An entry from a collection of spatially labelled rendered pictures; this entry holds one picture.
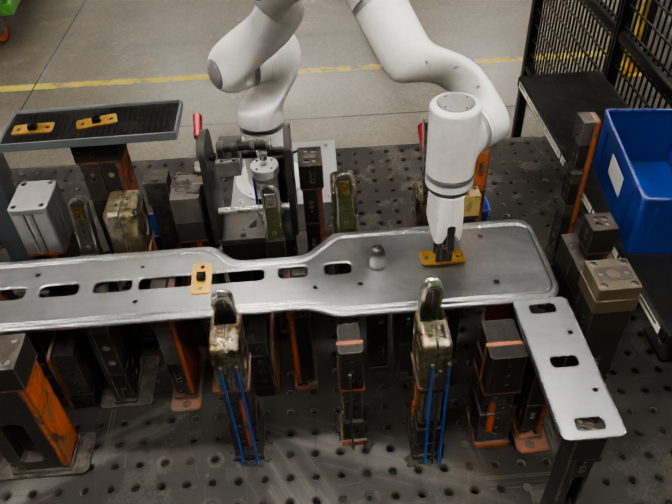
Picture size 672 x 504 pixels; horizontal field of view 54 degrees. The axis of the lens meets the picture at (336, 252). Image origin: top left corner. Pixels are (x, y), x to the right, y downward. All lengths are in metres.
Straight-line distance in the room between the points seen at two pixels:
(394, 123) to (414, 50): 2.51
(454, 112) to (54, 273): 0.83
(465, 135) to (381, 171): 0.98
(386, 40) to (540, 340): 0.56
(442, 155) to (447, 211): 0.11
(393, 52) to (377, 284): 0.42
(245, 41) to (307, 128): 2.09
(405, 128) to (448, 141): 2.49
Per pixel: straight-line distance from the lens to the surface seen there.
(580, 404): 1.13
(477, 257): 1.32
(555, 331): 1.22
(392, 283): 1.26
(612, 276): 1.26
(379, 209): 1.90
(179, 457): 1.43
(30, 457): 1.49
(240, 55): 1.57
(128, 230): 1.40
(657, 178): 1.57
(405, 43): 1.12
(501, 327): 1.23
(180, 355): 1.40
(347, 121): 3.64
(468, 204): 1.38
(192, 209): 1.40
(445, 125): 1.08
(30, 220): 1.44
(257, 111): 1.70
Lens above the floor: 1.89
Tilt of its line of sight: 42 degrees down
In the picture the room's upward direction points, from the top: 3 degrees counter-clockwise
